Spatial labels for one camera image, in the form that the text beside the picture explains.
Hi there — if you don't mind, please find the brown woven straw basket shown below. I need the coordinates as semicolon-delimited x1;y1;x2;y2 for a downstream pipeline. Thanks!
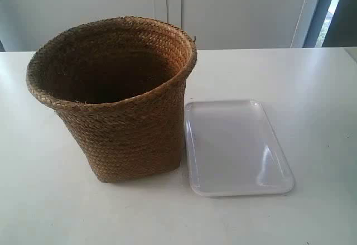
26;16;197;183

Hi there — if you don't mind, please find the white rectangular plastic tray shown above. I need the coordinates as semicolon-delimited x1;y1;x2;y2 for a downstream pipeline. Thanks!
185;99;295;197

